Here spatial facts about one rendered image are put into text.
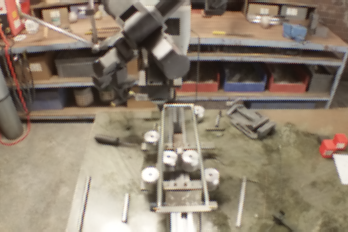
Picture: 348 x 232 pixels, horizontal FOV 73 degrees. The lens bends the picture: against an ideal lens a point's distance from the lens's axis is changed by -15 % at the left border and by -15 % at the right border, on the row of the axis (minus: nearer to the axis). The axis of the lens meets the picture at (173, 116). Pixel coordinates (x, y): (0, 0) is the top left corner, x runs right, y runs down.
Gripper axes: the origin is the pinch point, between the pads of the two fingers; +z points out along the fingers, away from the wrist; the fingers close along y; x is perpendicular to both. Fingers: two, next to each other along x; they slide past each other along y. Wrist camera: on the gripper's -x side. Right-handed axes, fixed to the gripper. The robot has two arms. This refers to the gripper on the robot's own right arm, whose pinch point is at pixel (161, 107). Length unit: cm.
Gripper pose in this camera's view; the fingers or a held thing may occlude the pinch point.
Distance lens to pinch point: 71.2
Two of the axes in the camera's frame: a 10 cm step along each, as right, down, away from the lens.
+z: 0.0, 7.7, 6.4
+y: 10.0, 0.0, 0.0
